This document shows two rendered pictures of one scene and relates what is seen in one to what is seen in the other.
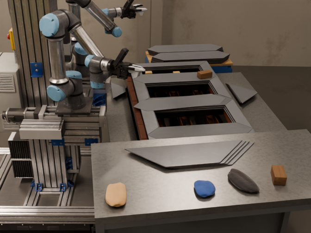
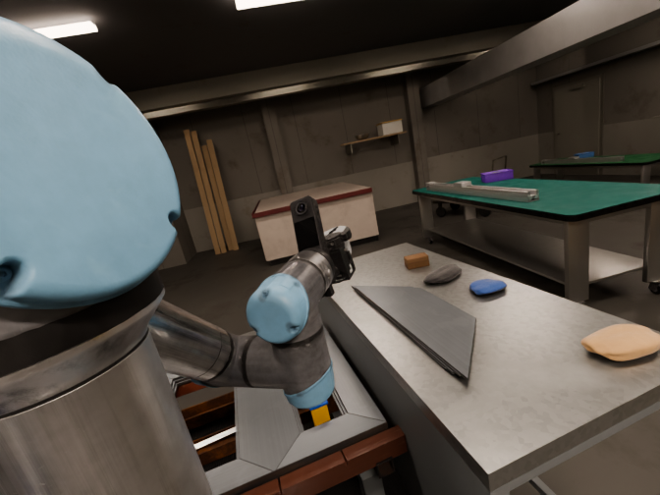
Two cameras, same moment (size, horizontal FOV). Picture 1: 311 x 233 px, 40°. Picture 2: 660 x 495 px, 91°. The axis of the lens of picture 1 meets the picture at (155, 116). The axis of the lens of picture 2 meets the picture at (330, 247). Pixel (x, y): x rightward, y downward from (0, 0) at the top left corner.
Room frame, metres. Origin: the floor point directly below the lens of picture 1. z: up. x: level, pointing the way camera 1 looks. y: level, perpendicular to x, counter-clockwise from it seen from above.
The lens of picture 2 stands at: (2.21, 0.76, 1.60)
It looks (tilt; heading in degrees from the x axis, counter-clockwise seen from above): 15 degrees down; 266
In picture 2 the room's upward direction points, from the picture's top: 12 degrees counter-clockwise
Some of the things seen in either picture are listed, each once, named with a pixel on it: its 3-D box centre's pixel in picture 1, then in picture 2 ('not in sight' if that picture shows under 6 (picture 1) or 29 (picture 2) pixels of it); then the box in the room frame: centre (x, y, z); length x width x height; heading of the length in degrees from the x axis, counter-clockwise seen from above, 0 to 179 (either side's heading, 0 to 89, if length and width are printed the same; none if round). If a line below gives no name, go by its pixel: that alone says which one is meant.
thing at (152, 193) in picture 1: (216, 169); (424, 299); (1.82, -0.33, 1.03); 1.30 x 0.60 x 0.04; 100
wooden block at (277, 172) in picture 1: (278, 174); (416, 260); (1.73, -0.63, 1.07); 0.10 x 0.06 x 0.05; 176
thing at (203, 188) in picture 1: (204, 187); (485, 286); (1.62, -0.25, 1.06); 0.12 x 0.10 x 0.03; 11
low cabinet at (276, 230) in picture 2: not in sight; (310, 217); (1.95, -6.15, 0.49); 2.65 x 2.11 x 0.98; 92
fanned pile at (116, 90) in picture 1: (118, 89); not in sight; (3.39, 0.33, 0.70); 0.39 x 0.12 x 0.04; 10
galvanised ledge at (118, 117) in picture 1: (118, 113); not in sight; (3.04, 0.30, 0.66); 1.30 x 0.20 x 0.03; 10
